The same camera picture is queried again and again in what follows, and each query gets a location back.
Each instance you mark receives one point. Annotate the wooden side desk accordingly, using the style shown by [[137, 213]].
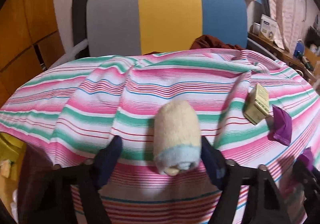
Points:
[[273, 52]]

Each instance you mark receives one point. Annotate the black foam roll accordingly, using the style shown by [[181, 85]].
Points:
[[79, 29]]

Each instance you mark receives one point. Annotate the purple snack packet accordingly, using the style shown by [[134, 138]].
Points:
[[282, 126], [307, 158]]

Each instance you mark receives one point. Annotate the white blue product box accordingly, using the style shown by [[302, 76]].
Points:
[[268, 28]]

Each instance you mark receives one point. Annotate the gold metal tin tray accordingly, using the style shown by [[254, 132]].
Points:
[[12, 154]]

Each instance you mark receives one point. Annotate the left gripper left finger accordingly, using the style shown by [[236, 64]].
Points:
[[106, 160]]

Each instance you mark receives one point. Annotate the dark red cloth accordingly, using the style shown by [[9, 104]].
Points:
[[208, 41]]

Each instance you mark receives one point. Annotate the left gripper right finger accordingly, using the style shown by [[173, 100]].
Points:
[[214, 162]]

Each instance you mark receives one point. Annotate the grey yellow blue chair back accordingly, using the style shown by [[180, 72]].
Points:
[[139, 27]]

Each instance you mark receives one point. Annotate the blue round fan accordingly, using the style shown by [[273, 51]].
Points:
[[299, 49]]

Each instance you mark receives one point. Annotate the striped bed sheet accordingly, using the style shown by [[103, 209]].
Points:
[[72, 111]]

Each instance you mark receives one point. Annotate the orange wooden wardrobe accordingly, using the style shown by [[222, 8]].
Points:
[[30, 42]]

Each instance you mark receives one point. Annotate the small green yellow box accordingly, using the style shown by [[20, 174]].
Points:
[[257, 105]]

